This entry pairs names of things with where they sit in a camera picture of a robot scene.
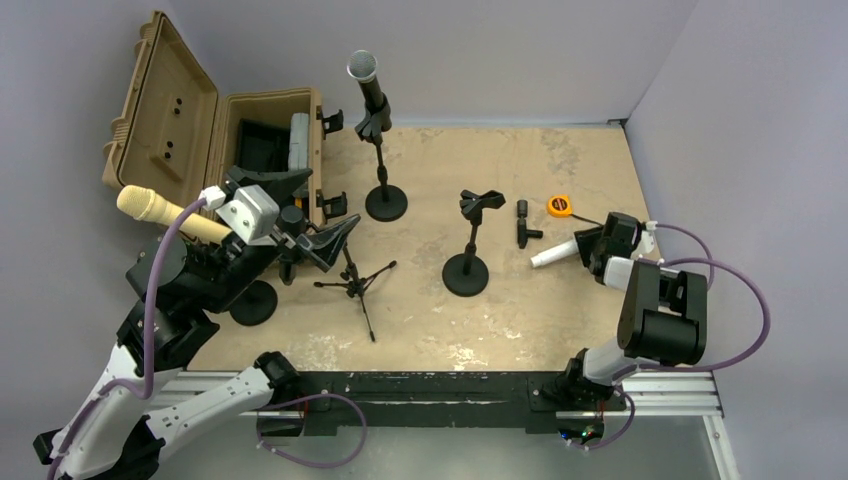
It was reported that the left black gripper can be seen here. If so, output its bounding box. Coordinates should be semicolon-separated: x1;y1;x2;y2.
198;166;359;311

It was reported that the black condenser microphone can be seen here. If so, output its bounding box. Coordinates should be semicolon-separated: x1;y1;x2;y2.
276;205;306;286

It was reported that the white wireless microphone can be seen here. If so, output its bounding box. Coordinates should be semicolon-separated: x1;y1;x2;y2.
530;239;579;268

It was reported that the tripod shock mount stand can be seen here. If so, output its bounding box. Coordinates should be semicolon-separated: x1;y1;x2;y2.
297;221;397;342

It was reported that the black mic stand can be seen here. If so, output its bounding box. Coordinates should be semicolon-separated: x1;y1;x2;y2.
354;97;408;222
442;190;506;298
229;280;278;327

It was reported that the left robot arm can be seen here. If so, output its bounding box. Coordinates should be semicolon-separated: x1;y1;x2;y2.
33;168;360;479

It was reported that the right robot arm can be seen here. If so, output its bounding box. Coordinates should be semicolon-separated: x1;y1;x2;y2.
531;212;708;407

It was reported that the black dynamic microphone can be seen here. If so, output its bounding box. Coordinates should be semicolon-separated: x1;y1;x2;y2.
346;50;386;112

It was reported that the beige handheld microphone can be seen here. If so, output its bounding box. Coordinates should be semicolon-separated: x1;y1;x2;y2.
116;185;232;244

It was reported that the orange tape measure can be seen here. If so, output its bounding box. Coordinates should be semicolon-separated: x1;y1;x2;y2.
546;195;600;225

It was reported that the black mic clip adapter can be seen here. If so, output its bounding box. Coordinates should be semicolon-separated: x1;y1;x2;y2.
516;199;544;249

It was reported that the tan hard case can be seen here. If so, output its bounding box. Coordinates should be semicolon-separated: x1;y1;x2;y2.
102;10;326;226

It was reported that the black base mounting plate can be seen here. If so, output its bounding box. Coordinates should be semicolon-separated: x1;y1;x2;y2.
290;371;626;436

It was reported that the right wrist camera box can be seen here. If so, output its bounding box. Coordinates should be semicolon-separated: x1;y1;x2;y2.
601;220;658;292

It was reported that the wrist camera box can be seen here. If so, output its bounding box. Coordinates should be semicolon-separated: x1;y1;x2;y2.
601;220;658;292
215;185;280;246

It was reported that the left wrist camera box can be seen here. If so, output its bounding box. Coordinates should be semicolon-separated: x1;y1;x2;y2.
215;185;280;246

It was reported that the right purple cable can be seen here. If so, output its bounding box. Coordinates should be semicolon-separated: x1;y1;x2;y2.
612;221;773;382

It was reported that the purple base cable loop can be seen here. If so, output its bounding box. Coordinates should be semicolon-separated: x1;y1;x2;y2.
255;394;369;471

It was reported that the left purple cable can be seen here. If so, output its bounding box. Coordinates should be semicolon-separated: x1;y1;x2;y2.
44;187;227;480

